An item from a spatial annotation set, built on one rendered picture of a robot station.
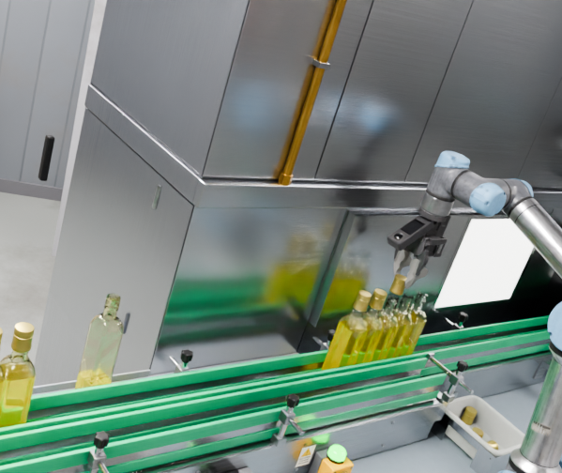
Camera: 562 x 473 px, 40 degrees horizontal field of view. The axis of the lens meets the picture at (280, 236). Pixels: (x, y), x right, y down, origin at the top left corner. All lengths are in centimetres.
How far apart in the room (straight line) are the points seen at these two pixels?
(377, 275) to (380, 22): 71
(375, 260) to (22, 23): 292
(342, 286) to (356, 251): 11
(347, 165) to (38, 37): 291
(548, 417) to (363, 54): 89
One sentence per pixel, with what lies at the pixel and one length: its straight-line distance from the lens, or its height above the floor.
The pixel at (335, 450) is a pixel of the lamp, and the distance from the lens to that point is 191.
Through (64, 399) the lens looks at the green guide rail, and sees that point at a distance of 166.
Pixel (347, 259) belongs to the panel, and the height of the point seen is 119.
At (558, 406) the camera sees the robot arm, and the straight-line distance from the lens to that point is 178.
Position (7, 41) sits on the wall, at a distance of 457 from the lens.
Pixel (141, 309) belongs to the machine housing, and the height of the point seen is 100.
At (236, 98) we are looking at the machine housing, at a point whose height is 158.
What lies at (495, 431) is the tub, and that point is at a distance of 238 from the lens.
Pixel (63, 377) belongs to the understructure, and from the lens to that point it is 235.
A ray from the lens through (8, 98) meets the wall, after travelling 465.
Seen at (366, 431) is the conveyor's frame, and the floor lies 85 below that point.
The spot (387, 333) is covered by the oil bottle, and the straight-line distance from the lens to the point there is 206.
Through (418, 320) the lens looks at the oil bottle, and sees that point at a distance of 213.
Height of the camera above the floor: 196
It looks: 22 degrees down
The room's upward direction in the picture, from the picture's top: 18 degrees clockwise
